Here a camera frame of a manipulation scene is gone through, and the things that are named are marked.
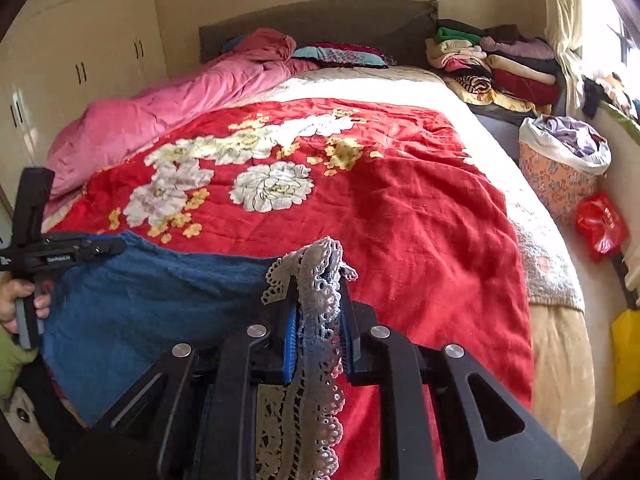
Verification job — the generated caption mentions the dark quilted headboard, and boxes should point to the dark quilted headboard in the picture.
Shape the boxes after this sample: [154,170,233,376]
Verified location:
[198,0,441,68]

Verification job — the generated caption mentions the white purple garment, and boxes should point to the white purple garment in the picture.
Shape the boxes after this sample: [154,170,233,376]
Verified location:
[517,115,612,228]

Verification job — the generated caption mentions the cream curtain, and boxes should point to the cream curtain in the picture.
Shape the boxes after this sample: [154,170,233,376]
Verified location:
[540,0,590,111]

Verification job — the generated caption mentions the bed with beige sheet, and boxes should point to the bed with beige sheet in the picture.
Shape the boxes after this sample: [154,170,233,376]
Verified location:
[470,110,599,468]

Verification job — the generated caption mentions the blue jeans pants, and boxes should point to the blue jeans pants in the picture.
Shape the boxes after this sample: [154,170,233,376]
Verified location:
[40,230,360,480]

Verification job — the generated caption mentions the teal patterned pillow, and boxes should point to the teal patterned pillow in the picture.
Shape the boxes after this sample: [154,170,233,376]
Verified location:
[292,42,397,70]

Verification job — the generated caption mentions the red plastic bag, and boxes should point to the red plastic bag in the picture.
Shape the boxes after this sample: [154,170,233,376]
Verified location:
[575,192,630,263]

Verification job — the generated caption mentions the person's left hand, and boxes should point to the person's left hand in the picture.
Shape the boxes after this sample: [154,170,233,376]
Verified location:
[0,280,52,334]

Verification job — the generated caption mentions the yellow bag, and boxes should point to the yellow bag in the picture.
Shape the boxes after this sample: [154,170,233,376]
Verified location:
[611,307,640,406]

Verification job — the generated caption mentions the cream wardrobe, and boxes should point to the cream wardrobe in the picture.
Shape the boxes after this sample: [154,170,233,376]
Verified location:
[0,0,168,211]

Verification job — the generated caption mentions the person's green clothing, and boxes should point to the person's green clothing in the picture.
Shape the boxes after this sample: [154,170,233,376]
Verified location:
[0,330,41,401]

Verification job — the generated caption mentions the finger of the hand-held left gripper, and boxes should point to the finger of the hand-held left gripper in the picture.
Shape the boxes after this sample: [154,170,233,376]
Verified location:
[70,236,127,264]

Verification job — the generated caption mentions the pile of folded clothes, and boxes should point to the pile of folded clothes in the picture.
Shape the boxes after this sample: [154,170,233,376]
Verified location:
[425,19,565,117]

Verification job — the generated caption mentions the pink quilt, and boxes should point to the pink quilt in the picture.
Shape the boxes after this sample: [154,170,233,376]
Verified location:
[45,27,321,201]

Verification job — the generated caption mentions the purple cloth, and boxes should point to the purple cloth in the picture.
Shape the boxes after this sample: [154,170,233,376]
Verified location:
[542,116,601,158]

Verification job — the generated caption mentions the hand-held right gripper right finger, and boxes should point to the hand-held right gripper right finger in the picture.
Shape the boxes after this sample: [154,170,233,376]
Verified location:
[337,265,581,480]

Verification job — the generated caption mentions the red floral blanket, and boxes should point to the red floral blanket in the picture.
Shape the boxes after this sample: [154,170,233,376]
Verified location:
[50,97,536,480]

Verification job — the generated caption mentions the window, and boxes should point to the window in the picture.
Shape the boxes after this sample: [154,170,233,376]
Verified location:
[575,0,640,86]

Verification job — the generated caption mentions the heap of clothes on sill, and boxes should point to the heap of clothes on sill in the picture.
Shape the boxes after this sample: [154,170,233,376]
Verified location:
[582,74,640,136]

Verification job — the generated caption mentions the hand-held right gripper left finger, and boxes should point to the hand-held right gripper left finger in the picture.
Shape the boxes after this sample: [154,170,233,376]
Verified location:
[97,276,303,480]

